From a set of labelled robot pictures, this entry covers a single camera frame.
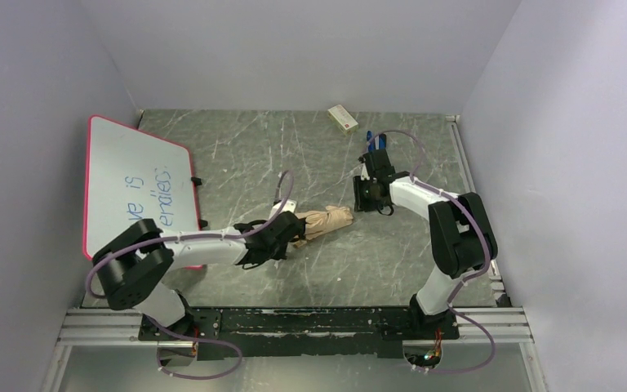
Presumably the beige folding umbrella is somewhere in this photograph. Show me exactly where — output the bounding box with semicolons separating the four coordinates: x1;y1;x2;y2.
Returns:
293;206;354;247

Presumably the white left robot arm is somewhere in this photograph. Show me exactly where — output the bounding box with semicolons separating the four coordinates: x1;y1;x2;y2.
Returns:
90;212;305;335

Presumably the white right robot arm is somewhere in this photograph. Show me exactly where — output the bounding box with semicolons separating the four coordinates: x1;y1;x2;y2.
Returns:
353;149;498;326

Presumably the blue stapler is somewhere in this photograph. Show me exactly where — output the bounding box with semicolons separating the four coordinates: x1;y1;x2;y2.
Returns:
366;130;387;152

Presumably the small white red box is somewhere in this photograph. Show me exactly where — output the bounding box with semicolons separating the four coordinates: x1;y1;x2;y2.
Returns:
327;105;359;135

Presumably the pink framed whiteboard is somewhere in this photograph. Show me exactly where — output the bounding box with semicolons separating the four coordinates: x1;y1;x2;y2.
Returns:
82;115;200;259

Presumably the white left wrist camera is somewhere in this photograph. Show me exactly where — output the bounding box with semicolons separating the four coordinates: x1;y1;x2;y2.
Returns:
269;199;297;217

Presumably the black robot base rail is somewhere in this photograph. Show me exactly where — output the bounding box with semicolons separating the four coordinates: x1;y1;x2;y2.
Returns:
139;305;460;363

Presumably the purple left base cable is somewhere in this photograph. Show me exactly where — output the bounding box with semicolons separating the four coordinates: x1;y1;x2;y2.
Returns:
145;316;244;381

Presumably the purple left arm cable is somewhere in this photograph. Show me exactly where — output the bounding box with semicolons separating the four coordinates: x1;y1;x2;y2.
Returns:
85;169;296;300

